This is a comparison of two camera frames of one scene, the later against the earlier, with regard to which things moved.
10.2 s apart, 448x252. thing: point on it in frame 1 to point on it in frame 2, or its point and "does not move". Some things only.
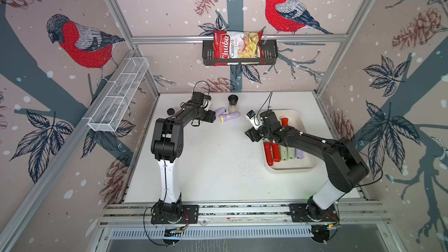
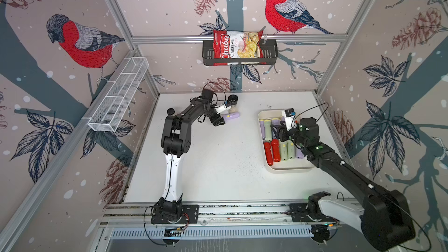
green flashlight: [284, 154] does not move
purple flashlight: [299, 154] does not move
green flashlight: [291, 152] does not move
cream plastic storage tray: [294, 118] to [288, 166]
